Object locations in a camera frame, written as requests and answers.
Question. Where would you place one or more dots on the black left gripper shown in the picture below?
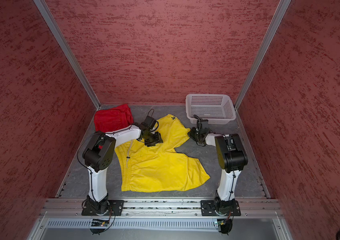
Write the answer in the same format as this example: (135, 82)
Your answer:
(158, 139)

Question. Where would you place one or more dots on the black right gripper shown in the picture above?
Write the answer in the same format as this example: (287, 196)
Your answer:
(191, 134)

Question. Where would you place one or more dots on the yellow shorts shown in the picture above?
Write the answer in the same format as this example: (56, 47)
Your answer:
(160, 168)

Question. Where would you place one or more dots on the white plastic laundry basket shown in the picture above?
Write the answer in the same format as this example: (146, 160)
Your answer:
(217, 109)

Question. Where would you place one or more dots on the red shorts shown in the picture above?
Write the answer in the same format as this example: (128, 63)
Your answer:
(113, 119)

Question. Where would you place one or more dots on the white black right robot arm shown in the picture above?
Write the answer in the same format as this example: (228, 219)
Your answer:
(232, 159)

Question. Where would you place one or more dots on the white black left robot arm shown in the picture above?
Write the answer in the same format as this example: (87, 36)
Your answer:
(98, 155)

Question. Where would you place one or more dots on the left small circuit board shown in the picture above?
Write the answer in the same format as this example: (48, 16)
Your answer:
(100, 223)

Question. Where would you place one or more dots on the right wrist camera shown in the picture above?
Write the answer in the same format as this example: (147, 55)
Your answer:
(202, 125)

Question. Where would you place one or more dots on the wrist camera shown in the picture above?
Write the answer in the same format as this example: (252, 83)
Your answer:
(202, 125)
(150, 123)

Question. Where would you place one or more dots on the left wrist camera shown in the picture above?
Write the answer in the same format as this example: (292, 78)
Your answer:
(150, 123)

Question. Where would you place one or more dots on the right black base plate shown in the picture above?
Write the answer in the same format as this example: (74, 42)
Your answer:
(209, 208)

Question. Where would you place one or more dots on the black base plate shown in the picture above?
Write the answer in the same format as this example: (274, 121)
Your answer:
(209, 208)
(113, 207)

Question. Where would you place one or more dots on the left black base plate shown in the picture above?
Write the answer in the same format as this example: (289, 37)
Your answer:
(113, 207)

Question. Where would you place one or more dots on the aluminium front rail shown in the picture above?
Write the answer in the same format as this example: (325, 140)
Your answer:
(251, 208)

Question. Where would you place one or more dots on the white slotted cable duct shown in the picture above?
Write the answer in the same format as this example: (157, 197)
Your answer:
(146, 224)

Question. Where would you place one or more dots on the right corner aluminium post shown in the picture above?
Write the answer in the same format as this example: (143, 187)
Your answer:
(268, 37)

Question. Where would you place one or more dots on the corner aluminium post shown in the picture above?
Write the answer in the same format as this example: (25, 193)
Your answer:
(268, 37)
(58, 35)

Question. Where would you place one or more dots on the left corner aluminium post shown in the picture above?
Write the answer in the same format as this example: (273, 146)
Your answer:
(58, 35)

